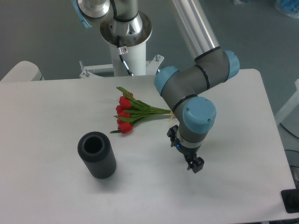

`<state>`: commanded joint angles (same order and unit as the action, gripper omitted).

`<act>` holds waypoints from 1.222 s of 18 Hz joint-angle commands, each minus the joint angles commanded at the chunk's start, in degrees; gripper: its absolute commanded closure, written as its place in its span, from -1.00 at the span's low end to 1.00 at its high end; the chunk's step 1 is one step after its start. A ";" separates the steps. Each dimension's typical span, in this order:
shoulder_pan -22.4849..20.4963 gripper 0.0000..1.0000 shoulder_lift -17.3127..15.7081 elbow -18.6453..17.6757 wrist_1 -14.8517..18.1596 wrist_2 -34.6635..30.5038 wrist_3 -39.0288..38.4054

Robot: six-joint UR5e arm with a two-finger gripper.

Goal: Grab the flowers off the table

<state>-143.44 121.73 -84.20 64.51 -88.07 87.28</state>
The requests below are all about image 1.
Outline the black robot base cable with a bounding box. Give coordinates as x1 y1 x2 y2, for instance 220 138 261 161
116 35 135 77

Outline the black ribbed cylindrical vase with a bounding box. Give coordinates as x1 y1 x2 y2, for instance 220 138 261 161
78 132 116 179

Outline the red tulip bouquet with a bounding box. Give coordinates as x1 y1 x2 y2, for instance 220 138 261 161
110 86 176 134

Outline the white furniture at right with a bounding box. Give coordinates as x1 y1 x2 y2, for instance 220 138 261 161
274 79 299 126

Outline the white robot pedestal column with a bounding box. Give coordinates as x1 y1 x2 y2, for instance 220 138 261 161
100 11 152 75

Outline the black device at table edge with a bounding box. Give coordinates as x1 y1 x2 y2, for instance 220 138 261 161
281 189 299 214

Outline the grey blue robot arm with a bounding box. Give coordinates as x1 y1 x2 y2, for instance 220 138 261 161
72 0 240 173

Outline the white rounded chair back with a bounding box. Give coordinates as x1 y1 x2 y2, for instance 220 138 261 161
0 61 45 83

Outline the white metal base frame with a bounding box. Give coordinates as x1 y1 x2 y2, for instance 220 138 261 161
79 54 164 79

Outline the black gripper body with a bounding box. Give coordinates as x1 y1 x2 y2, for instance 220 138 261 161
167 125 202 161

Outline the blue plastic bag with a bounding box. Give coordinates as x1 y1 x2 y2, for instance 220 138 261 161
274 0 299 19

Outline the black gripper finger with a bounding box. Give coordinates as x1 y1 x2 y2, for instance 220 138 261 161
192 156 204 173
184 154 193 170

